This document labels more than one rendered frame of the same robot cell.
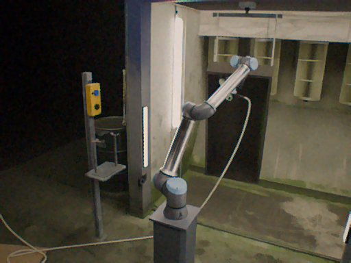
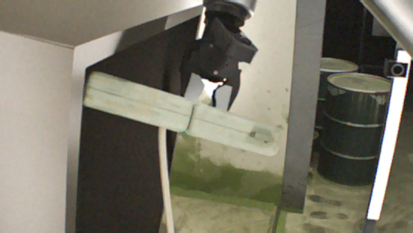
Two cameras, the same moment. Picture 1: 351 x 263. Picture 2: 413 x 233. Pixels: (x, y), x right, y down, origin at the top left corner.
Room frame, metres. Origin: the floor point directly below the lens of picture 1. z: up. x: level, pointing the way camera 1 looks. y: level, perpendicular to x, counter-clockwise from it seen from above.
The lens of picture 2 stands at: (2.59, 0.08, 1.69)
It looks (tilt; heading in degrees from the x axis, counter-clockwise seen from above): 21 degrees down; 262
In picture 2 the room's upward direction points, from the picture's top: straight up
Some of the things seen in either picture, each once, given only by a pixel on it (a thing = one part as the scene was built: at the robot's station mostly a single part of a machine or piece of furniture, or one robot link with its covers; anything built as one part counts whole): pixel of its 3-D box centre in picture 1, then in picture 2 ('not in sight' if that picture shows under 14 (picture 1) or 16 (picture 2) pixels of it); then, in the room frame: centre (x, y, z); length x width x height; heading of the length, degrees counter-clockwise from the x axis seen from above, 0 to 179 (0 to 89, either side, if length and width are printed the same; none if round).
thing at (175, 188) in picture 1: (175, 191); not in sight; (1.87, 0.00, 0.83); 0.17 x 0.15 x 0.18; 32
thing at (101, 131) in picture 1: (115, 154); not in sight; (3.44, 0.80, 0.44); 0.59 x 0.58 x 0.89; 46
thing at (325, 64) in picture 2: not in sight; (329, 65); (0.86, -3.29, 0.86); 0.54 x 0.54 x 0.01
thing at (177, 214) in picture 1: (175, 207); not in sight; (1.86, -0.01, 0.69); 0.19 x 0.19 x 0.10
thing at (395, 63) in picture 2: not in sight; (395, 68); (1.60, -1.23, 1.35); 0.09 x 0.07 x 0.07; 155
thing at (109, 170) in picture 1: (106, 153); not in sight; (2.26, 0.60, 0.95); 0.26 x 0.15 x 0.32; 155
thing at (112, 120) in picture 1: (113, 123); not in sight; (3.45, 0.81, 0.86); 0.54 x 0.54 x 0.01
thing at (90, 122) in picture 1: (92, 164); not in sight; (2.32, 0.75, 0.82); 0.06 x 0.06 x 1.64; 65
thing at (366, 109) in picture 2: not in sight; (354, 130); (0.88, -2.63, 0.44); 0.59 x 0.58 x 0.89; 80
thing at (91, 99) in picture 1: (93, 99); not in sight; (2.30, 0.70, 1.42); 0.12 x 0.06 x 0.26; 155
